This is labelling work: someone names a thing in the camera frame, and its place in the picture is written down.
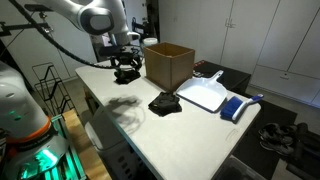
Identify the black camera on stand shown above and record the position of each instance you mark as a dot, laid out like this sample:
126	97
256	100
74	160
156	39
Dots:
38	8

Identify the brown cardboard box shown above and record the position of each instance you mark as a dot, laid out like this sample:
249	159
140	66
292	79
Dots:
168	65

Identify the pair of dark shoes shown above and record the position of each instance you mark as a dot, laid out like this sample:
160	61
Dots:
277	138

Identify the black fingerless glove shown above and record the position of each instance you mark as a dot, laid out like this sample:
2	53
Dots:
164	104

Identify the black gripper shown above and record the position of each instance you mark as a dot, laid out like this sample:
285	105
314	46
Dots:
119	56

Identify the white wipes canister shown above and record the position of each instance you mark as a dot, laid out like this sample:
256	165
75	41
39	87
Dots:
150	41

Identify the blue hand brush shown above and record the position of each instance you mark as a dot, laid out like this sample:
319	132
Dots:
235	106

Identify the white laundry basket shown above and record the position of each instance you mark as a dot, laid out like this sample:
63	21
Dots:
119	158

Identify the black wire rack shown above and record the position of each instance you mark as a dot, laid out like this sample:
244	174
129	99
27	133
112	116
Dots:
52	90

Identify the white dustpan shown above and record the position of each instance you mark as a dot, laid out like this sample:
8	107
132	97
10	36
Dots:
207	93

